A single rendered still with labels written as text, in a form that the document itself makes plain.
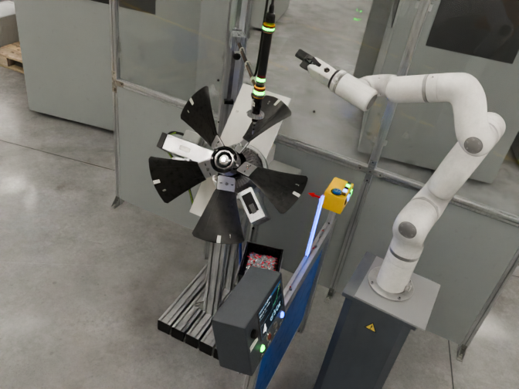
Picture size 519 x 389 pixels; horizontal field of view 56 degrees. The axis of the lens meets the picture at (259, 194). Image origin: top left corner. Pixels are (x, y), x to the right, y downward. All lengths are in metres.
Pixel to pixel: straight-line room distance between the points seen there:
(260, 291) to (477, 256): 1.66
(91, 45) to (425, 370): 3.47
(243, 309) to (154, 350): 1.50
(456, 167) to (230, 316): 0.87
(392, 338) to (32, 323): 1.96
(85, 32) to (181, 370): 2.83
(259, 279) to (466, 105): 0.82
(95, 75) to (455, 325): 3.38
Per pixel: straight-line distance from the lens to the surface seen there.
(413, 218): 1.77
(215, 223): 2.08
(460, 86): 1.63
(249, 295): 1.46
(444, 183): 1.74
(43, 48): 4.70
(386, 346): 2.13
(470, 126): 1.59
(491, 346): 3.50
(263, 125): 2.10
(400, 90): 1.69
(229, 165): 2.07
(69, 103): 4.78
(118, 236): 3.53
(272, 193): 2.03
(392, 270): 1.98
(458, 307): 3.13
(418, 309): 2.06
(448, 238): 2.85
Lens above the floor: 2.31
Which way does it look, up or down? 35 degrees down
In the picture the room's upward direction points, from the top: 10 degrees clockwise
